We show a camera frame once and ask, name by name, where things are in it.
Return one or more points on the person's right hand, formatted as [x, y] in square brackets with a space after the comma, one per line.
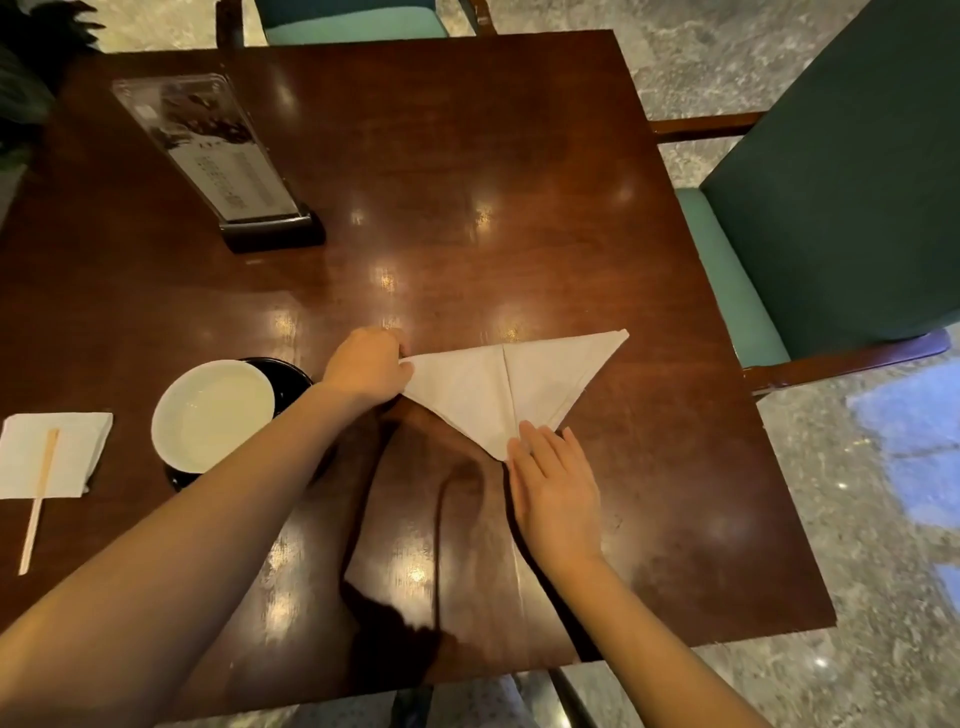
[559, 502]

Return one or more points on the person's left hand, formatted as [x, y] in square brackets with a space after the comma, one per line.
[364, 369]

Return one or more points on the person's right fingers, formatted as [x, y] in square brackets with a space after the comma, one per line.
[546, 454]

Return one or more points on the person's left fingers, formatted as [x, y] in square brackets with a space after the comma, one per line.
[396, 345]

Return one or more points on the white cloth napkin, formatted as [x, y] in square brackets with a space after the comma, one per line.
[487, 390]

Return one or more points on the person's left forearm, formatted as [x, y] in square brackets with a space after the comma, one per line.
[172, 570]

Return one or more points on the person's right forearm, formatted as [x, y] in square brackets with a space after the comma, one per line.
[645, 652]

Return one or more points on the black round saucer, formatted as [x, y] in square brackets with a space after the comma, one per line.
[291, 379]

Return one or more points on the white round bowl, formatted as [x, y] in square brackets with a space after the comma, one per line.
[210, 416]

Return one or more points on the clear acrylic menu stand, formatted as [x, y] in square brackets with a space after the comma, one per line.
[217, 150]

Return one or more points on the green chair with wooden arms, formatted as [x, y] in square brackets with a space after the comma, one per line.
[352, 19]
[825, 187]

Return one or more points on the white paper napkin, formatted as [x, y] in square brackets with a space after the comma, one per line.
[75, 450]

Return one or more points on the thin wooden stick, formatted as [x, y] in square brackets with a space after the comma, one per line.
[37, 502]

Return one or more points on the dark green plant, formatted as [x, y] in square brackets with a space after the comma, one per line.
[30, 67]

